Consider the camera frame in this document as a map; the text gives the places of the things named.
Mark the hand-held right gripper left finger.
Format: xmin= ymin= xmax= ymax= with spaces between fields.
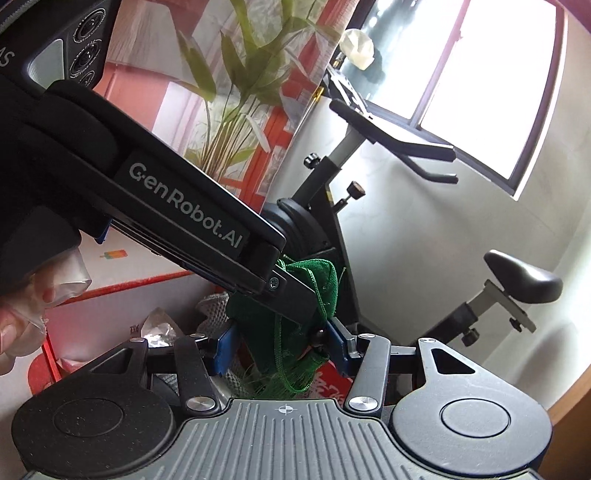
xmin=85 ymin=322 xmax=239 ymax=414

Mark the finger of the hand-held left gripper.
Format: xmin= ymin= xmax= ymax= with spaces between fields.
xmin=267 ymin=259 xmax=343 ymax=350

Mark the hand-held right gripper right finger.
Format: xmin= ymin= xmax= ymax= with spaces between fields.
xmin=328 ymin=318 xmax=478 ymax=414

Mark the green mesh cloth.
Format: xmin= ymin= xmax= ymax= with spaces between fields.
xmin=225 ymin=257 xmax=346 ymax=398

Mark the red cardboard box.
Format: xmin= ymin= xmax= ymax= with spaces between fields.
xmin=28 ymin=270 xmax=357 ymax=403

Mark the person's left hand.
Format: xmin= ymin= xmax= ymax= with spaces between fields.
xmin=0 ymin=250 xmax=94 ymax=376

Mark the grey knit cloth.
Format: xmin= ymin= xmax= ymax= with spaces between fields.
xmin=152 ymin=292 xmax=259 ymax=400

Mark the crumpled clear plastic bag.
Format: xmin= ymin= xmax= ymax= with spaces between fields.
xmin=140 ymin=310 xmax=186 ymax=348

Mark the black exercise bike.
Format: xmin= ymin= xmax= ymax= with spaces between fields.
xmin=259 ymin=69 xmax=565 ymax=352

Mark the pink printed curtain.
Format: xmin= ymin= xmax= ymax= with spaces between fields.
xmin=98 ymin=0 xmax=352 ymax=219

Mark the brown wooden panel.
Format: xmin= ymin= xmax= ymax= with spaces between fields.
xmin=547 ymin=364 xmax=584 ymax=428

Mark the white crumpled bag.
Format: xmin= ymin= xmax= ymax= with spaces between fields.
xmin=339 ymin=28 xmax=376 ymax=70

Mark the dark framed window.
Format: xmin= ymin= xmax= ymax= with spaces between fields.
xmin=348 ymin=0 xmax=570 ymax=200

